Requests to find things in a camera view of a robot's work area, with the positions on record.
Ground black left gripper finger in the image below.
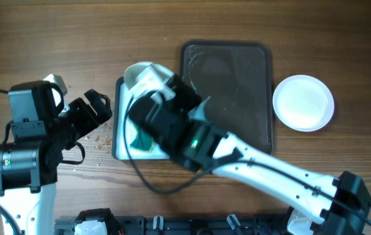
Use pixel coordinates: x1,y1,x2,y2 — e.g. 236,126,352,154
99,95,112,121
84,89,103,110

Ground green yellow sponge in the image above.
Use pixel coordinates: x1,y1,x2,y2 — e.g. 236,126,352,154
129,126,155,152

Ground white plate two blue marks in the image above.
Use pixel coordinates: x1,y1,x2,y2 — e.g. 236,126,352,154
123,61,176,95

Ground white plate large blue smear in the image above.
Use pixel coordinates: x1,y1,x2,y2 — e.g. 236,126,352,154
272,74,335,132

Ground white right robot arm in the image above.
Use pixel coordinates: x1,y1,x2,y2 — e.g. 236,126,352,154
124,75,371,234

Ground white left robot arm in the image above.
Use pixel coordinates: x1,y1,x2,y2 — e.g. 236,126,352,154
0,80,112,234

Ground black rimmed water tray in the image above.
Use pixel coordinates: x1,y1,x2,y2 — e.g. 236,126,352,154
112,77,169,161

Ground dark brown serving tray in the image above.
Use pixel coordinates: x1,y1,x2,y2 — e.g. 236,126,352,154
180,39,274,153

